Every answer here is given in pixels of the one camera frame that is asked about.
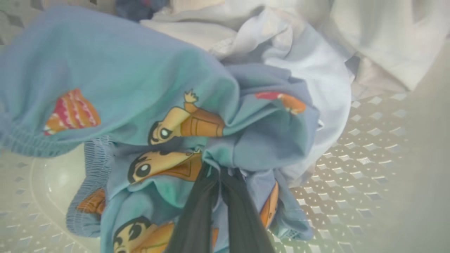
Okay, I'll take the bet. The cream white garment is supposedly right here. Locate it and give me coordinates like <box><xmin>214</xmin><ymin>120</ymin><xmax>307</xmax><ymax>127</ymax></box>
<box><xmin>141</xmin><ymin>0</ymin><xmax>450</xmax><ymax>102</ymax></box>

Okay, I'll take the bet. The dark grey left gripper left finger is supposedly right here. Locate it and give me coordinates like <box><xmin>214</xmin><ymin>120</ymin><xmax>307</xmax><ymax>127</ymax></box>
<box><xmin>165</xmin><ymin>162</ymin><xmax>221</xmax><ymax>253</ymax></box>

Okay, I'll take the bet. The pale blue white garment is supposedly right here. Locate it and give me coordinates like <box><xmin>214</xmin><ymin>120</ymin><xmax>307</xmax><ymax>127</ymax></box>
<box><xmin>211</xmin><ymin>7</ymin><xmax>354</xmax><ymax>187</ymax></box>

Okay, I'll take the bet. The blue cartoon print garment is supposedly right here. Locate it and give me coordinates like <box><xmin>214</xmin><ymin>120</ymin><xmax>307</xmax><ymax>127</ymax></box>
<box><xmin>0</xmin><ymin>5</ymin><xmax>320</xmax><ymax>253</ymax></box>
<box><xmin>116</xmin><ymin>0</ymin><xmax>169</xmax><ymax>21</ymax></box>

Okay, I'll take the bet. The cream plastic laundry basket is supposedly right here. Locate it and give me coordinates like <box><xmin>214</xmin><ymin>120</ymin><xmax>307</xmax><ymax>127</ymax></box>
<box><xmin>0</xmin><ymin>0</ymin><xmax>450</xmax><ymax>253</ymax></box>

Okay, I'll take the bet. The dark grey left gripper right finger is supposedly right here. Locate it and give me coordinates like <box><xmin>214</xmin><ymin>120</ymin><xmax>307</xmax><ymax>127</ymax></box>
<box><xmin>220</xmin><ymin>168</ymin><xmax>275</xmax><ymax>253</ymax></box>

